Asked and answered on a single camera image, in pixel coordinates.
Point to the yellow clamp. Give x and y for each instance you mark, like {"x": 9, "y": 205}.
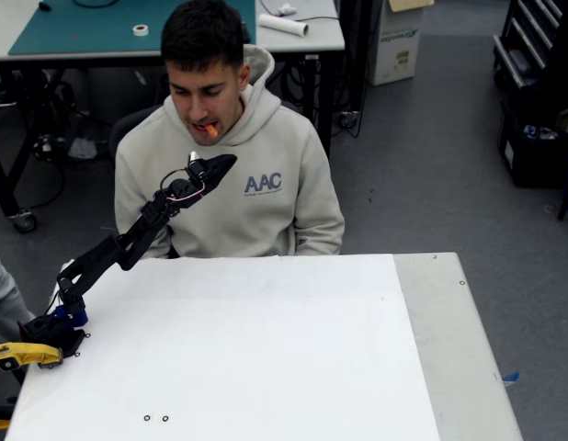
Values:
{"x": 29, "y": 353}

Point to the white crumpled bag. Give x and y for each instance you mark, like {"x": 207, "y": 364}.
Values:
{"x": 82, "y": 148}

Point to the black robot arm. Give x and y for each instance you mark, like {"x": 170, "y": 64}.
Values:
{"x": 105, "y": 255}

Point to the black caster wheel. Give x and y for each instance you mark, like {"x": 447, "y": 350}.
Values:
{"x": 24, "y": 222}

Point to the black office chair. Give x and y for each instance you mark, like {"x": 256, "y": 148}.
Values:
{"x": 121, "y": 131}

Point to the man in beige hoodie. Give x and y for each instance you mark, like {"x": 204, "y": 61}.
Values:
{"x": 265, "y": 206}

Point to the small orange carrot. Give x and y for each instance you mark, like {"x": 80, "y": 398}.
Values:
{"x": 212, "y": 130}

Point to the blue tape scrap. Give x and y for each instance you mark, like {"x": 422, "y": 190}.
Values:
{"x": 511, "y": 378}

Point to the green cutting mat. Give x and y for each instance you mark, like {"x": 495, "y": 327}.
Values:
{"x": 82, "y": 27}

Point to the white cardboard box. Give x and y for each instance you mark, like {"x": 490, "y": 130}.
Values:
{"x": 399, "y": 50}

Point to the white paper roll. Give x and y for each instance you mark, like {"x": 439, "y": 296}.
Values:
{"x": 284, "y": 24}

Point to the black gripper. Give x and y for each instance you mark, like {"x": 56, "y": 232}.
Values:
{"x": 213, "y": 175}

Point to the white tape roll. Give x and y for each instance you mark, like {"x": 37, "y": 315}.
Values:
{"x": 140, "y": 30}

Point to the black tool cart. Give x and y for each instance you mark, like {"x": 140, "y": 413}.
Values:
{"x": 527, "y": 50}

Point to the black storage bin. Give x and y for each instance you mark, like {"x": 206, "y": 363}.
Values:
{"x": 527, "y": 161}

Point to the small white tube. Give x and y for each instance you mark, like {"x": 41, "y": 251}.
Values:
{"x": 286, "y": 8}

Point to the grey workbench table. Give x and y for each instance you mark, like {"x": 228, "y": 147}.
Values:
{"x": 307, "y": 39}

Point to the grey sleeved forearm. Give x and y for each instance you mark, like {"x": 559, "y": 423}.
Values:
{"x": 6, "y": 298}

